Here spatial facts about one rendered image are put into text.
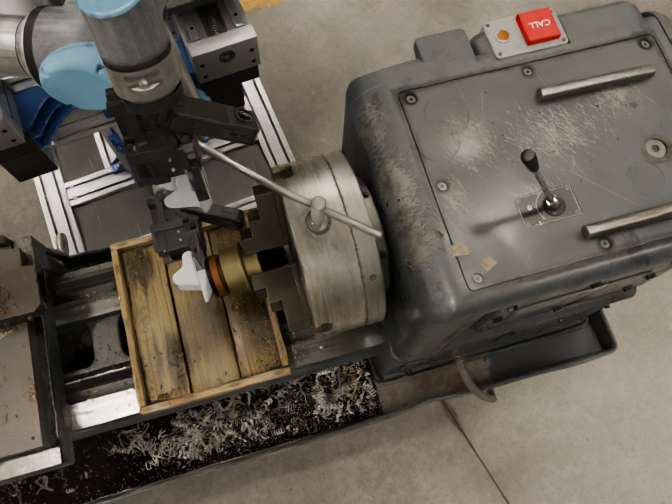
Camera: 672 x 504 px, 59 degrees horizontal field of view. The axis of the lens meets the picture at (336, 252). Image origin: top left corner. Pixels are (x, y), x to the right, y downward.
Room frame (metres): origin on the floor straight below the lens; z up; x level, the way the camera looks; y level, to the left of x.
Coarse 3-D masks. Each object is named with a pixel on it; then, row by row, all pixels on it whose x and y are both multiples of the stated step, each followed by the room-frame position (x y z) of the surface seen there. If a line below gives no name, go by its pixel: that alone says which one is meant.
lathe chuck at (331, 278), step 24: (288, 168) 0.45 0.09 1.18; (312, 168) 0.44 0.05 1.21; (312, 192) 0.39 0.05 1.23; (336, 192) 0.39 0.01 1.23; (288, 216) 0.34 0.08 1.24; (312, 240) 0.31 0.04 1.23; (336, 240) 0.31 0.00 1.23; (312, 264) 0.27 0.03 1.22; (336, 264) 0.28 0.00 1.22; (312, 288) 0.24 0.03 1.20; (336, 288) 0.24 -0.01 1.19; (360, 288) 0.25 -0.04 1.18; (312, 312) 0.21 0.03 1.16; (336, 312) 0.22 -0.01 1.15; (360, 312) 0.22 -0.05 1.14
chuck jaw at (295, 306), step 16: (272, 272) 0.29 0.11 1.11; (288, 272) 0.29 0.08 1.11; (256, 288) 0.25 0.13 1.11; (272, 288) 0.26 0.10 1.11; (288, 288) 0.26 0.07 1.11; (272, 304) 0.23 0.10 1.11; (288, 304) 0.23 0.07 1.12; (304, 304) 0.23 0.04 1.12; (288, 320) 0.20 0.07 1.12; (304, 320) 0.20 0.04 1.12
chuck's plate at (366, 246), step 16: (336, 160) 0.46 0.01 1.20; (336, 176) 0.42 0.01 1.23; (352, 176) 0.42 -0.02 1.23; (352, 192) 0.39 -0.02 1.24; (352, 208) 0.36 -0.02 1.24; (368, 224) 0.34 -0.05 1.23; (368, 240) 0.32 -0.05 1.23; (368, 256) 0.29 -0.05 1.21; (368, 272) 0.27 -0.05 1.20; (368, 288) 0.25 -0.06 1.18; (384, 288) 0.26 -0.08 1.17; (368, 304) 0.23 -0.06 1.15; (384, 304) 0.24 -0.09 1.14; (368, 320) 0.22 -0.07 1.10
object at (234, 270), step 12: (228, 252) 0.31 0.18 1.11; (240, 252) 0.32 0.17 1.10; (216, 264) 0.29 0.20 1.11; (228, 264) 0.29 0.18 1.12; (240, 264) 0.29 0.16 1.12; (252, 264) 0.30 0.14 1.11; (216, 276) 0.27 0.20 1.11; (228, 276) 0.27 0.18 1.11; (240, 276) 0.27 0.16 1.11; (216, 288) 0.25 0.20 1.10; (228, 288) 0.26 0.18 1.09; (240, 288) 0.26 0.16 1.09; (252, 288) 0.26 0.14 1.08
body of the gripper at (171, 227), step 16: (160, 192) 0.42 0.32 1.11; (160, 208) 0.39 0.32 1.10; (176, 208) 0.39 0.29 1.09; (160, 224) 0.35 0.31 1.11; (176, 224) 0.36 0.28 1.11; (192, 224) 0.36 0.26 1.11; (160, 240) 0.33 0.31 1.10; (176, 240) 0.33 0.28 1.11; (160, 256) 0.30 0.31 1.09; (176, 256) 0.31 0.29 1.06
